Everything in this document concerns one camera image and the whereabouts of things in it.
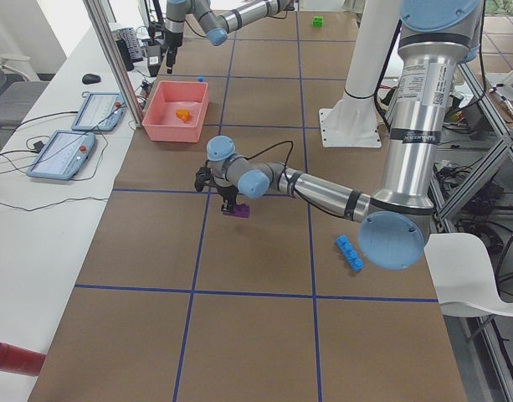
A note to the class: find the red cylinder bottle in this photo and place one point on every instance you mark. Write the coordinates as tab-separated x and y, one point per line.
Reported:
16	360

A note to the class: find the white chair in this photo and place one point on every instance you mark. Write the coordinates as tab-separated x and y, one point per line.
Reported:
463	276

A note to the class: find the orange toy block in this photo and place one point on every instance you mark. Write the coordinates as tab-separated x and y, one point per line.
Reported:
183	115

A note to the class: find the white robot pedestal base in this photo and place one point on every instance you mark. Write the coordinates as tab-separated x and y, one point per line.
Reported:
352	122

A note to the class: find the black keyboard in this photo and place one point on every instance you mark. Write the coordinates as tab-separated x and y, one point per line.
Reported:
128	46

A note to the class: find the green toy block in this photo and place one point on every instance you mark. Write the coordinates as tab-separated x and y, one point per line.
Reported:
317	21

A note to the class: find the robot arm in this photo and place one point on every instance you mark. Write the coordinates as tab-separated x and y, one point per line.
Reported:
436	36
215	27

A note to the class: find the black computer mouse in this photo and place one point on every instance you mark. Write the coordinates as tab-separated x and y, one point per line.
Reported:
89	79

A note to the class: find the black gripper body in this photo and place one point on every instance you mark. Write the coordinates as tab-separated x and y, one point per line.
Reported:
171	41
228	193

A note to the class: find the long blue toy block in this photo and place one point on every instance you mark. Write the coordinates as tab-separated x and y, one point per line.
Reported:
349	252

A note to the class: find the purple toy block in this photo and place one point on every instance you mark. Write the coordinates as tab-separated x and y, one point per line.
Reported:
238	210

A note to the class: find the pink plastic box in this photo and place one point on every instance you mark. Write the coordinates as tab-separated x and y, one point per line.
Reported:
160	121

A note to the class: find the teach pendant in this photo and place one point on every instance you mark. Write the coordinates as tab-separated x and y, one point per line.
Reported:
64	154
100	111

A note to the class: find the near teach pendant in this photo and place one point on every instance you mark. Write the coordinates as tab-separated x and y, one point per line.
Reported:
64	154

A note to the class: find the aluminium frame post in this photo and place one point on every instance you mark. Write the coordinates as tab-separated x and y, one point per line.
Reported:
103	32

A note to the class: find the far teach pendant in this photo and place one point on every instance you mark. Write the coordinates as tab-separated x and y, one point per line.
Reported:
100	111

